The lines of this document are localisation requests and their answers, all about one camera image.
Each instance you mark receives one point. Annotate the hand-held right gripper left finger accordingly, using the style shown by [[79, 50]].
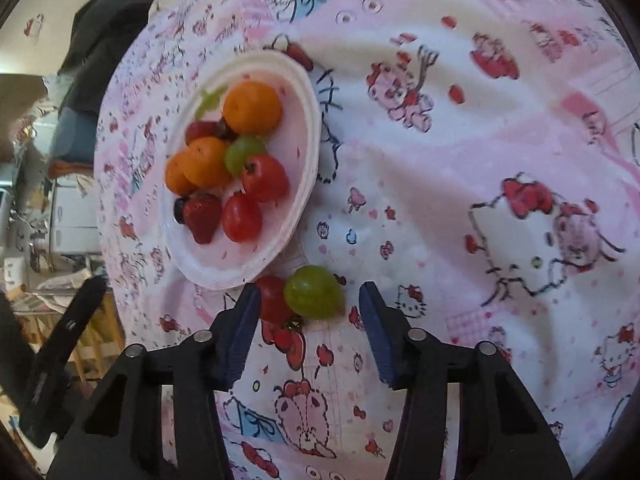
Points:
[[245, 330]]

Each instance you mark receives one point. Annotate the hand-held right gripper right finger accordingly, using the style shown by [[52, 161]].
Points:
[[375, 330]]

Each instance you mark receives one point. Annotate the green grape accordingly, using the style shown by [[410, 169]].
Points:
[[314, 292], [242, 152]]

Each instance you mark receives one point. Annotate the white paper plate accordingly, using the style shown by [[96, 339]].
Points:
[[282, 225]]

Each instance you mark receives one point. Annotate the oval red tomato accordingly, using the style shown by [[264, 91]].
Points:
[[241, 216]]

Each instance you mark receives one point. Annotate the red strawberry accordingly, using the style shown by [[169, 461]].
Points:
[[202, 217], [200, 130]]

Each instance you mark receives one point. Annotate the dark purple grape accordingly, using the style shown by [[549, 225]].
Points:
[[178, 210], [227, 132]]

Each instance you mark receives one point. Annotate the small orange kumquat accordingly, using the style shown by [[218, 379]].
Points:
[[175, 177], [206, 160]]

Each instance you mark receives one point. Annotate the large orange tangerine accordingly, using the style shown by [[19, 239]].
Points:
[[251, 107]]

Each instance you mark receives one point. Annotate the yellow wooden stool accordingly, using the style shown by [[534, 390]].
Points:
[[95, 340]]

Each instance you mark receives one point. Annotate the white refrigerator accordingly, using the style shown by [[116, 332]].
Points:
[[75, 215]]

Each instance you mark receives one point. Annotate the pink printed blanket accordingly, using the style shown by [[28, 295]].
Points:
[[450, 210]]

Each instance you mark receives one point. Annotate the blue-grey cushion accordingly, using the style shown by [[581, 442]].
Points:
[[72, 135]]

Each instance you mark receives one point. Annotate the black clothing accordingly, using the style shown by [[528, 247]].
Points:
[[105, 50]]

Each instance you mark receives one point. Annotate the red wall sticker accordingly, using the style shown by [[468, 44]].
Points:
[[35, 26]]

